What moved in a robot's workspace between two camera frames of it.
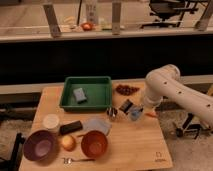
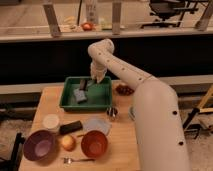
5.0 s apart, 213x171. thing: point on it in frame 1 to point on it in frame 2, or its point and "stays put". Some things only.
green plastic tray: (86, 94) stays put
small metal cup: (112, 111) stays put
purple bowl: (40, 145) stays put
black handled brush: (126, 106) to (83, 84)
